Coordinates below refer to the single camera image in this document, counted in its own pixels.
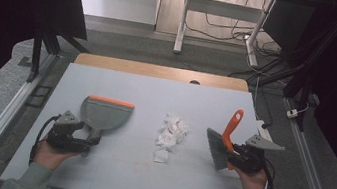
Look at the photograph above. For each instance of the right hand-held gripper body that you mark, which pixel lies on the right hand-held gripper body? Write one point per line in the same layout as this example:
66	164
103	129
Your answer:
249	159

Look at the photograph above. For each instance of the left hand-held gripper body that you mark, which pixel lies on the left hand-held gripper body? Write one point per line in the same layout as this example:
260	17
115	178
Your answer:
64	133

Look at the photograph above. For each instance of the grey dustpan with orange edge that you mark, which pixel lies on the grey dustpan with orange edge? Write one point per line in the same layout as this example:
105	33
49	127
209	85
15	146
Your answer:
104	115

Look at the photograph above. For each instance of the pile of white paper scraps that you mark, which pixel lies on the pile of white paper scraps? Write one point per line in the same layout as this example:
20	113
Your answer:
170	137

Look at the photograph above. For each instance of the person's right hand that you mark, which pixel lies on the person's right hand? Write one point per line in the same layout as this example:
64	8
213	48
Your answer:
252	186

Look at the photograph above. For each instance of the person's left hand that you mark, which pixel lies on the person's left hand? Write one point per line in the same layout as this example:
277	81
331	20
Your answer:
50	157

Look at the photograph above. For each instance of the white power strip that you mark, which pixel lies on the white power strip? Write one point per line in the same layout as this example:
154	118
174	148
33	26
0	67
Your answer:
261	128

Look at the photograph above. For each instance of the black plug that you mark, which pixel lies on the black plug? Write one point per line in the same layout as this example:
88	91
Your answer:
266	125

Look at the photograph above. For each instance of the light grey table board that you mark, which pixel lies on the light grey table board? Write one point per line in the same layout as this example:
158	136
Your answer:
130	179

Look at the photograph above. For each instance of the small white adapter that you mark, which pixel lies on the small white adapter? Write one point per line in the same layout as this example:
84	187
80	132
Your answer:
292	113

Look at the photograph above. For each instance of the black metal stand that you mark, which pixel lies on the black metal stand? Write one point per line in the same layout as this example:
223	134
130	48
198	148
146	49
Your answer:
37	54
305	91

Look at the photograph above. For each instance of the wooden table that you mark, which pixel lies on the wooden table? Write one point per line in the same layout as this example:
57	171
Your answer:
159	71

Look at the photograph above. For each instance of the aluminium rail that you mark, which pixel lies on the aluminium rail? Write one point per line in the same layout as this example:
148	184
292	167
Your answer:
309	176
1	120

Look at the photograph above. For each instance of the white desk frame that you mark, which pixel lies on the white desk frame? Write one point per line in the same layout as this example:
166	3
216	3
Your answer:
181	25

